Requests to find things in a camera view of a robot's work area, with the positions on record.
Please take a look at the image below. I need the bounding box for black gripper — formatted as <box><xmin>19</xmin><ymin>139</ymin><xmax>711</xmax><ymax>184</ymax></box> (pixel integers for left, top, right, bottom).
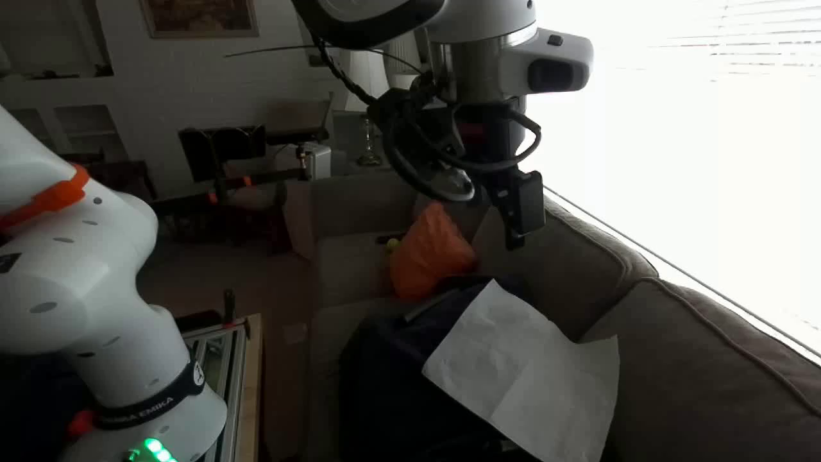
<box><xmin>489</xmin><ymin>167</ymin><xmax>550</xmax><ymax>252</ymax></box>

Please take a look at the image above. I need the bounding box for white cloth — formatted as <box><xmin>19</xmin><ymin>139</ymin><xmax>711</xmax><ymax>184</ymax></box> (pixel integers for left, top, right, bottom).
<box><xmin>422</xmin><ymin>276</ymin><xmax>622</xmax><ymax>462</ymax></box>

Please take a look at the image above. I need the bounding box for orange pillow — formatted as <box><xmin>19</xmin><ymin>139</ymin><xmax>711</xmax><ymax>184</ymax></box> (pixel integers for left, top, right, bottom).
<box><xmin>389</xmin><ymin>199</ymin><xmax>480</xmax><ymax>302</ymax></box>

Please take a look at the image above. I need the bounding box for dark blue cloth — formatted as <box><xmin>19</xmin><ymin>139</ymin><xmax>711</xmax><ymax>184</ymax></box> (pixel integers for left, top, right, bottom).
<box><xmin>339</xmin><ymin>279</ymin><xmax>618</xmax><ymax>462</ymax></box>

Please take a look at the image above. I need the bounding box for small white box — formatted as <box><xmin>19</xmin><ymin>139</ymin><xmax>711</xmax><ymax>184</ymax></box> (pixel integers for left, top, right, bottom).
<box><xmin>298</xmin><ymin>142</ymin><xmax>335</xmax><ymax>181</ymax></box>

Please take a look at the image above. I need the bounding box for beige fabric sofa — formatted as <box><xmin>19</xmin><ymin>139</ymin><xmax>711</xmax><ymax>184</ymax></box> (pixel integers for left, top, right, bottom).
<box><xmin>286</xmin><ymin>170</ymin><xmax>821</xmax><ymax>462</ymax></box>

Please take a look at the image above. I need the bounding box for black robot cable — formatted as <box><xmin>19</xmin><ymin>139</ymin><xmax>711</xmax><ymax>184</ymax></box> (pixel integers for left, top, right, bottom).
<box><xmin>319</xmin><ymin>35</ymin><xmax>548</xmax><ymax>204</ymax></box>

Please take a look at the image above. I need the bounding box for wooden table with rail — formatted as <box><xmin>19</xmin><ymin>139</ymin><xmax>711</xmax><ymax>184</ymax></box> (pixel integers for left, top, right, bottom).
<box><xmin>176</xmin><ymin>310</ymin><xmax>268</xmax><ymax>462</ymax></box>

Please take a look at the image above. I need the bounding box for black camera stand bar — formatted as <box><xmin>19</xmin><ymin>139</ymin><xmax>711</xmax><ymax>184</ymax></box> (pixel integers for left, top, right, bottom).
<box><xmin>177</xmin><ymin>122</ymin><xmax>331</xmax><ymax>208</ymax></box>

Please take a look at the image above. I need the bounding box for framed wall picture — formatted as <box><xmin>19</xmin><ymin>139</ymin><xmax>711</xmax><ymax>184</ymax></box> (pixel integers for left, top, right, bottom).
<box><xmin>139</xmin><ymin>0</ymin><xmax>262</xmax><ymax>41</ymax></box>

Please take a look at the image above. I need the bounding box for wide orange arm strap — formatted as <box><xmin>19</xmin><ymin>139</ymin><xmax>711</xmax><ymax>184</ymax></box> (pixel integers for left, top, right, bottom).
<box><xmin>0</xmin><ymin>163</ymin><xmax>94</xmax><ymax>233</ymax></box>

